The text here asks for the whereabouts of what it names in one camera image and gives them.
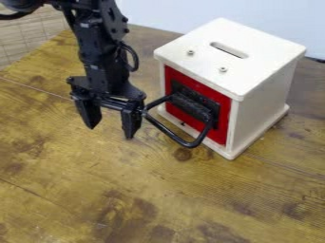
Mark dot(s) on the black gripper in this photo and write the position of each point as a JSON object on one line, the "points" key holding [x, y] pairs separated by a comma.
{"points": [[90, 96]]}

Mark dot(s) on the red drawer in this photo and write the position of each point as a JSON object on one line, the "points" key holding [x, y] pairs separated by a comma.
{"points": [[216, 135]]}

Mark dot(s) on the black drawer handle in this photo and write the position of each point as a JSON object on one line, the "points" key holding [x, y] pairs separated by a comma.
{"points": [[193, 105]]}

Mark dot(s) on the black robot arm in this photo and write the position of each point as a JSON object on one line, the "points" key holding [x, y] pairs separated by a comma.
{"points": [[98, 27]]}

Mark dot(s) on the white wooden cabinet box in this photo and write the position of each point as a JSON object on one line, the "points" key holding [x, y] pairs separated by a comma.
{"points": [[239, 67]]}

